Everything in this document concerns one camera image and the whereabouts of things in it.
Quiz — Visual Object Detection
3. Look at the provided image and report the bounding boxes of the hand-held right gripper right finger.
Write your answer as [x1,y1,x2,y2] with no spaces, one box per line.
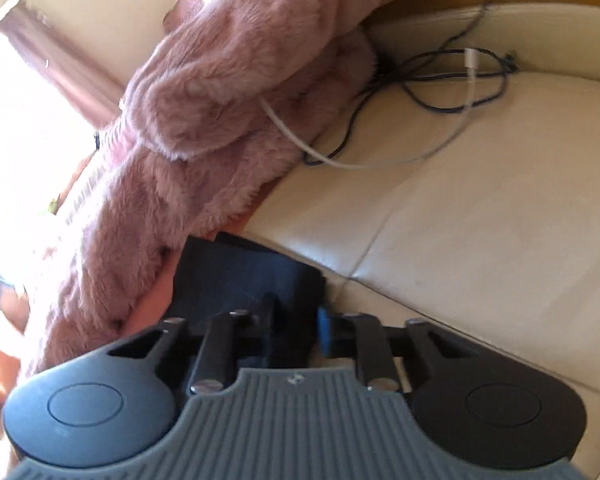
[317,307,477,394]

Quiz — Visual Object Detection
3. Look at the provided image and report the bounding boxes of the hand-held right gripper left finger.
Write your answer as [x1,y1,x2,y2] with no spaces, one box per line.
[107,292,282,394]

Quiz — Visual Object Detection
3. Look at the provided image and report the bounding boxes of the dark navy pants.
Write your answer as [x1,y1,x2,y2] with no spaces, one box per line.
[172,232,329,363]

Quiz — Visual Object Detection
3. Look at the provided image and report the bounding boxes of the salmon pink bed sheet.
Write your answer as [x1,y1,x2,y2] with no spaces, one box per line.
[114,180,283,335]

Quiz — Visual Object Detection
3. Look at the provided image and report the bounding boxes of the pink fluffy blanket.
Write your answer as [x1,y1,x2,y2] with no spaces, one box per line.
[17,0,511,383]

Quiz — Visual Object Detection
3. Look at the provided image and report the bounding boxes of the mauve curtain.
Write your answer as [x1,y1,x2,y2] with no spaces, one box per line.
[0,0,127,130]

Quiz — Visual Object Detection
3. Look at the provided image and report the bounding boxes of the white charging cable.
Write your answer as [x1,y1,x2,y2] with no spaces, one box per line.
[259,0,600,171]

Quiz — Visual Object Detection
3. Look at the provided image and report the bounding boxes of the black cable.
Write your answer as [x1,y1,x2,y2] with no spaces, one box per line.
[300,0,520,167]

